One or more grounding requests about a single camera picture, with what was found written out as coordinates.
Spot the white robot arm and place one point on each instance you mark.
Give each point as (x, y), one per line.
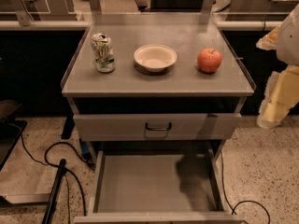
(287, 49)

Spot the red apple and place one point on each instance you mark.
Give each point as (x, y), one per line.
(209, 60)

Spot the crushed green white soda can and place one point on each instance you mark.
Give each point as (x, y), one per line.
(103, 53)

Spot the black drawer handle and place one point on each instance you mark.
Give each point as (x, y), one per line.
(166, 128)

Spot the white paper bowl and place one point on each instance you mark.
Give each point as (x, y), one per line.
(155, 57)

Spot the grey drawer cabinet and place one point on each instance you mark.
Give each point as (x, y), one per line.
(180, 89)

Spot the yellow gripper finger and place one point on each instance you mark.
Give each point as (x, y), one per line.
(280, 96)
(269, 41)

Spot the open grey middle drawer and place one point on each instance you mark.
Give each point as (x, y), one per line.
(157, 189)

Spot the black pole on floor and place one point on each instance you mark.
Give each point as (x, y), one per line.
(54, 193)

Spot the dark base plate left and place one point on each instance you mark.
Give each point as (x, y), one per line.
(9, 136)

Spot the closed grey top drawer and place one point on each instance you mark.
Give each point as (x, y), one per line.
(141, 127)

